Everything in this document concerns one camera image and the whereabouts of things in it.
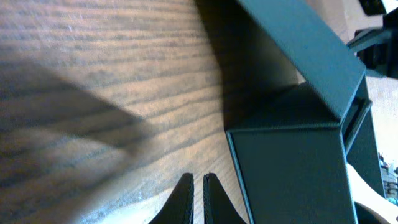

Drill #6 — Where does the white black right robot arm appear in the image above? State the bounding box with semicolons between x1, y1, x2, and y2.
347;0;397;223

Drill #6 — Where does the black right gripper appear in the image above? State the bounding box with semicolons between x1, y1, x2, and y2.
347;8;397;79

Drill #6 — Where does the black gift box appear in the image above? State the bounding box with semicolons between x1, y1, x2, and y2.
197;1;382;223

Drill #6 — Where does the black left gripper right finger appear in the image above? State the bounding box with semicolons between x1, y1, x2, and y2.
203;173;246;224

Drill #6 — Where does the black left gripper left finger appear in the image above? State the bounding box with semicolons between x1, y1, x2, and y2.
149;173;194;224

